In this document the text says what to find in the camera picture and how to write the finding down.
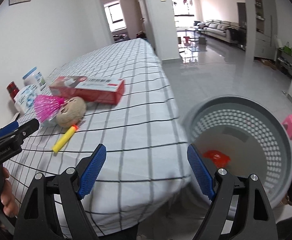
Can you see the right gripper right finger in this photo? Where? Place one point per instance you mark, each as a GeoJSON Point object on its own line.
{"type": "Point", "coordinates": [253, 218]}

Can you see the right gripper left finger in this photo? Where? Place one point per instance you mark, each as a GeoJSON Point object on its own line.
{"type": "Point", "coordinates": [38, 218]}

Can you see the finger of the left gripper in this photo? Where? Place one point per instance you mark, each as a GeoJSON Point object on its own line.
{"type": "Point", "coordinates": [25, 130]}
{"type": "Point", "coordinates": [9, 128]}

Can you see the pink shuttlecock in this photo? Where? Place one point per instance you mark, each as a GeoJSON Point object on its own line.
{"type": "Point", "coordinates": [46, 108]}

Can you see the yellow foam dart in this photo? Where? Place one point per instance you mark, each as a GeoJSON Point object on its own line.
{"type": "Point", "coordinates": [64, 139]}

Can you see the red plastic bag trash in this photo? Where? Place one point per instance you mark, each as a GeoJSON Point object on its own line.
{"type": "Point", "coordinates": [218, 158]}

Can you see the red toothpaste box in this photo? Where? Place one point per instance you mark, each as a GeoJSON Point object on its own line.
{"type": "Point", "coordinates": [104, 90]}

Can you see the person's left hand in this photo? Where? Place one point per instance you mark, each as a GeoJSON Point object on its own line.
{"type": "Point", "coordinates": [7, 198]}

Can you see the white blue tissue pack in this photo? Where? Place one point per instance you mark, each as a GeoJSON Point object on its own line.
{"type": "Point", "coordinates": [24, 99]}

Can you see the red faceted jar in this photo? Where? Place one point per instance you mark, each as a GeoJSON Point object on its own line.
{"type": "Point", "coordinates": [12, 90]}

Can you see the white jar blue lid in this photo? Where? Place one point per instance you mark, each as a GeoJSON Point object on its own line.
{"type": "Point", "coordinates": [34, 77]}

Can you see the beige plush monkey toy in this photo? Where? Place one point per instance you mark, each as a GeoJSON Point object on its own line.
{"type": "Point", "coordinates": [71, 112]}

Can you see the grey perforated laundry basket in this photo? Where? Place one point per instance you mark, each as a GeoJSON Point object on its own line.
{"type": "Point", "coordinates": [249, 134]}

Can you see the checkered white tablecloth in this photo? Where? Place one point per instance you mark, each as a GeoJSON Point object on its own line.
{"type": "Point", "coordinates": [146, 163]}

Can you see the green bag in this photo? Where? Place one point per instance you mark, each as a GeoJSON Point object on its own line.
{"type": "Point", "coordinates": [287, 49]}

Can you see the red plastic stool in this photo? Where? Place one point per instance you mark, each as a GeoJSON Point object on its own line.
{"type": "Point", "coordinates": [187, 41]}

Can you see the grey sectional sofa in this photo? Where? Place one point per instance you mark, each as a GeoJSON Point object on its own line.
{"type": "Point", "coordinates": [223, 30]}

